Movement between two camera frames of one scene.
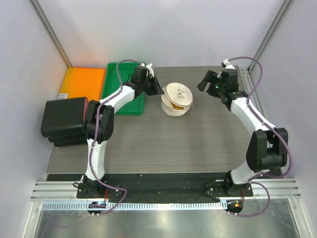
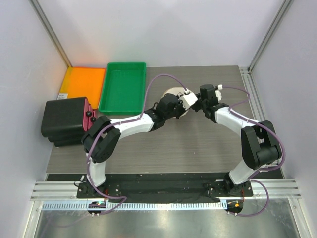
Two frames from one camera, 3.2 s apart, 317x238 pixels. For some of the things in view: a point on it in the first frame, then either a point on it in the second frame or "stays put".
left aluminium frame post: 51,31 stays put
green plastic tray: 111,85 stays put
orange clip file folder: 79,82 stays put
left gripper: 156,89 to 183,109
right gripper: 212,78 to 195,107
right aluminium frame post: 281,13 stays put
